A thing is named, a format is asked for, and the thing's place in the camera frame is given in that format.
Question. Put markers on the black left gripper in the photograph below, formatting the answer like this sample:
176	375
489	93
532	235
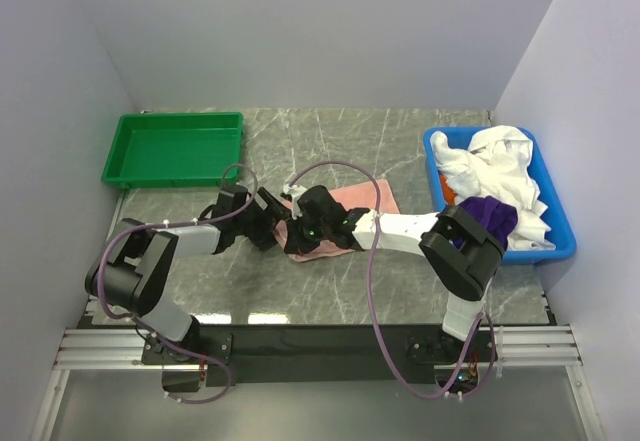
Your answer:
265	236

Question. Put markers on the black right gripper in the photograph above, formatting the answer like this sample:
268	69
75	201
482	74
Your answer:
296	242

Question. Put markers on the pink towel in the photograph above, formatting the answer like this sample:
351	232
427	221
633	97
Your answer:
353	196

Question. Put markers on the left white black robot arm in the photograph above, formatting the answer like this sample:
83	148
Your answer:
134	274

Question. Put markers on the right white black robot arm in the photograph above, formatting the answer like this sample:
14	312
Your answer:
463	254

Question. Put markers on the orange towel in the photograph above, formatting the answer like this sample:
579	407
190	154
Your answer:
449	195

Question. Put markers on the green plastic tray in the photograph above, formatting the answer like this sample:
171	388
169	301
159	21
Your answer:
174	150

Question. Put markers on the purple towel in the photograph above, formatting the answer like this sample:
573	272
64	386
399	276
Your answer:
497	218

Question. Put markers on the white crumpled towel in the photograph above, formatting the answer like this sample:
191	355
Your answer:
495	164

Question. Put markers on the blue plastic bin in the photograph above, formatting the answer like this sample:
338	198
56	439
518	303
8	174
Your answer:
561	234

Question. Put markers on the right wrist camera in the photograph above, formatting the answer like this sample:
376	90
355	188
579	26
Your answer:
293	192

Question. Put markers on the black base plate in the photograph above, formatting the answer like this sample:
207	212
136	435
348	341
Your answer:
317	353

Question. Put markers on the aluminium frame rail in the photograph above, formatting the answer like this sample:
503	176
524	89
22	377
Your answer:
121	348

